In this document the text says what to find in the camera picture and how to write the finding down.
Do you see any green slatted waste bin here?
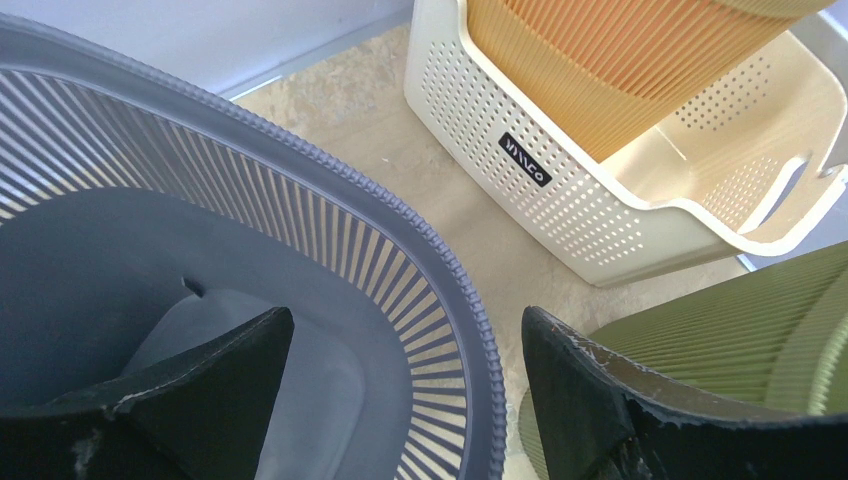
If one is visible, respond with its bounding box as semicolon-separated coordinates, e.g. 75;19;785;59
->
519;243;847;479

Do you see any white perforated plastic basket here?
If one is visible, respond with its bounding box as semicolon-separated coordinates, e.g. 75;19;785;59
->
404;1;847;287

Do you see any yellow slatted waste bin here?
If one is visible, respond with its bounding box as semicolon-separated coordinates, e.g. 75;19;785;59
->
467;1;799;161

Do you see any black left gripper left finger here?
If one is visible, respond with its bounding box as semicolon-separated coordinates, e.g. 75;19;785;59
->
1;307;294;479

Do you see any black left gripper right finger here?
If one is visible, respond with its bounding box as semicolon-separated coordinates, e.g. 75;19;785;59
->
521;306;847;479

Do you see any grey slatted waste bin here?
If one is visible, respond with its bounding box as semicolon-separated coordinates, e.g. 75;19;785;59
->
1;14;506;479

